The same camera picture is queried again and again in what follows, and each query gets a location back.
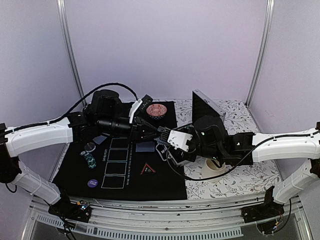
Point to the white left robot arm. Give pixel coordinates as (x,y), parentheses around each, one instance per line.
(104,114)

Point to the blue playing card deck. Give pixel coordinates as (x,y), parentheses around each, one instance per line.
(162,139)

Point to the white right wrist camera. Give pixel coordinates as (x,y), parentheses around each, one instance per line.
(178,140)

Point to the black poker table mat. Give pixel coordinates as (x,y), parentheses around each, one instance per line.
(118,168)

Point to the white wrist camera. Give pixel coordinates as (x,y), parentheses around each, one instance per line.
(178,140)
(139,105)

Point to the green blue poker chip stack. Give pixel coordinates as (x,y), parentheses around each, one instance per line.
(91,162)

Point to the red patterned ceramic bowl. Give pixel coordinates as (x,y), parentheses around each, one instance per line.
(156,111)

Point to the white ceramic mug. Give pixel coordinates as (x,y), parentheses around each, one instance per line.
(212,168)

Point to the red triangular all-in marker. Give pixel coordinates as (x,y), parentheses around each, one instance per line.
(147,169)

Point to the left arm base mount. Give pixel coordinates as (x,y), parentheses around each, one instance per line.
(80,211)

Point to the clear acrylic dealer button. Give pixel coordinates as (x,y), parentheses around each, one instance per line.
(90,147)

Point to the right aluminium frame post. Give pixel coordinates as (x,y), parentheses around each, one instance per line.
(267,24)

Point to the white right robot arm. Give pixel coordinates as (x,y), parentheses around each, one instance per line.
(247,148)

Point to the dealt blue card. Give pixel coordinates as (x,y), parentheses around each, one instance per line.
(145,147)
(100,139)

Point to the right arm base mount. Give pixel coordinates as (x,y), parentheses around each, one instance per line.
(267,209)

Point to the aluminium front rail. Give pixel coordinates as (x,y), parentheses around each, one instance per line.
(192,219)

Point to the purple small blind button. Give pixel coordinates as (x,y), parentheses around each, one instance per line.
(92,183)

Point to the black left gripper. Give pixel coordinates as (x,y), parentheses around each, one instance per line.
(139,124)

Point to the left aluminium frame post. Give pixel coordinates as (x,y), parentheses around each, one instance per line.
(62,13)

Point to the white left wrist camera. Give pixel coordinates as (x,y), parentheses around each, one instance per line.
(139,105)

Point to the aluminium frame post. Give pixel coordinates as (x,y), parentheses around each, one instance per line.
(267,24)
(62,13)

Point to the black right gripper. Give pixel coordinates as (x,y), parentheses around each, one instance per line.
(183,156)

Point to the floral white tablecloth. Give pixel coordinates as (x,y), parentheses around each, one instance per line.
(243,180)

